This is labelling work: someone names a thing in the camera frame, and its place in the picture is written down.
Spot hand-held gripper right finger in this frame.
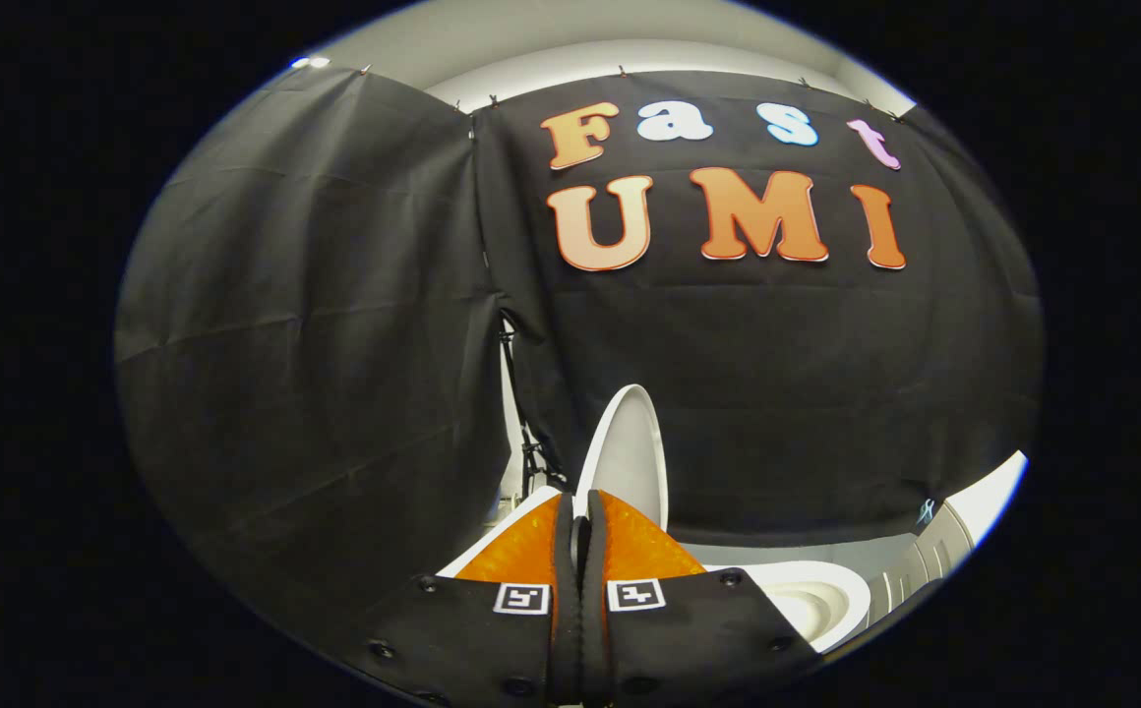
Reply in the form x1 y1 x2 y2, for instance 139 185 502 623
578 489 823 705

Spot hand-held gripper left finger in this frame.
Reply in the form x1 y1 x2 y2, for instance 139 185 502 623
354 492 581 707

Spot white toilet lid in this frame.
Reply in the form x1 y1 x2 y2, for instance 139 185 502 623
572 383 671 537

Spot white toilet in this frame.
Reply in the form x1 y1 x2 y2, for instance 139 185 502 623
436 484 872 656

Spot black stand pole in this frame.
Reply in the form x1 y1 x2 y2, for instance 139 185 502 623
496 313 564 499

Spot black backdrop cloth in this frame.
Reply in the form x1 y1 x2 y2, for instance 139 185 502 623
115 65 1046 679

